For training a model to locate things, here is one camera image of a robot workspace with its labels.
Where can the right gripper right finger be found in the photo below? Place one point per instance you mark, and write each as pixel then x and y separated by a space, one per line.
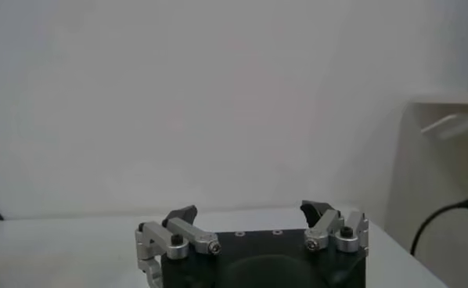
pixel 324 231

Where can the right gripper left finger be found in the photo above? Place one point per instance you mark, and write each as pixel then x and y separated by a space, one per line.
pixel 196 236

